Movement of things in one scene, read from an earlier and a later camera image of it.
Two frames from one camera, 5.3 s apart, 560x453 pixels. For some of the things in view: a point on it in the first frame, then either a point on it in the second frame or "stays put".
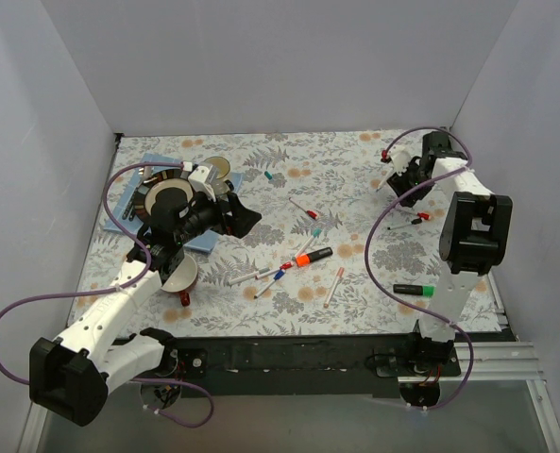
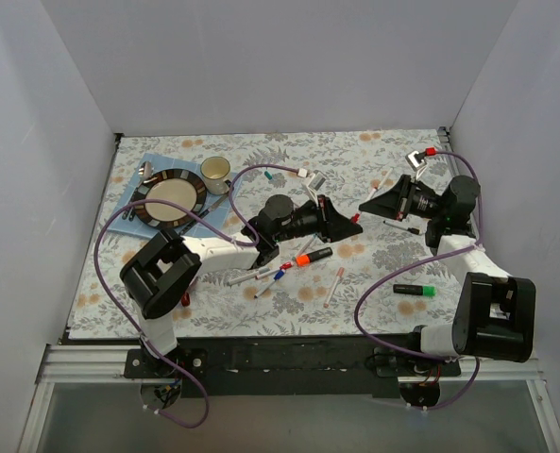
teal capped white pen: x=315 y=233 stays put
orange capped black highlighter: x=305 y=260 stays put
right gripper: x=406 y=176 to x=403 y=199
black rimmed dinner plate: x=159 y=179 stays put
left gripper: x=228 y=213 to x=325 y=219
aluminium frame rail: x=497 y=361 stays put
